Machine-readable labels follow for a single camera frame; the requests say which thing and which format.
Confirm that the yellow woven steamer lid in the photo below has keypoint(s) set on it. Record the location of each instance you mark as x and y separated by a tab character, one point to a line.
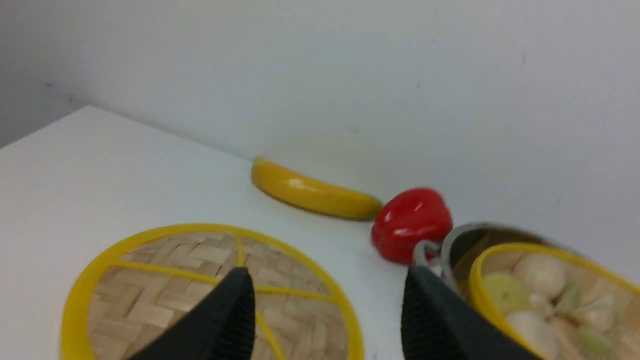
141	286

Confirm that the yellow bamboo steamer basket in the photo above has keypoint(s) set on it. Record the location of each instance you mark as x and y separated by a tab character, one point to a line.
594	281

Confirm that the red toy bell pepper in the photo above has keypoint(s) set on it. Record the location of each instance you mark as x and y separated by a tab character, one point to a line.
411	216

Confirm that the yellow-green round bun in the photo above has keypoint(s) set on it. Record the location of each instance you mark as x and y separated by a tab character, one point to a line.
506	292

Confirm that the yellow toy banana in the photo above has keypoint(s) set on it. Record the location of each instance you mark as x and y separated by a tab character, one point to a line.
310	194

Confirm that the white bun at front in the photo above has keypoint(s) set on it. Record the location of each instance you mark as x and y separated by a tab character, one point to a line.
536	332

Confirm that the white bun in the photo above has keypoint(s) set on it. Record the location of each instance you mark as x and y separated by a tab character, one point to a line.
541	274
536	332

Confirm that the stainless steel pot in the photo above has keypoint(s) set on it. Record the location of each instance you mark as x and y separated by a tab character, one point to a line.
453	258

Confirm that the green dumpling in middle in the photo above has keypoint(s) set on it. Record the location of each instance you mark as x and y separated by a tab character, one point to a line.
594	345

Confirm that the white crescent dumpling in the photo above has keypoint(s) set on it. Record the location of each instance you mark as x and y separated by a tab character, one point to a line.
599	314

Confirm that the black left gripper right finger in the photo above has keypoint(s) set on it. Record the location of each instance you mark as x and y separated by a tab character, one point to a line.
437	324

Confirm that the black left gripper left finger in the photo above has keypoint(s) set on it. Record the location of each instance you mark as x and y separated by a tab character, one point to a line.
222	326

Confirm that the white bun at back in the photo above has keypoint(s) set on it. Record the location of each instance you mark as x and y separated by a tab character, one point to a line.
541	274

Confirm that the green dumpling beside back bun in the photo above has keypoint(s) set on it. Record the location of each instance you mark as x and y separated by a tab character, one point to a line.
569	298

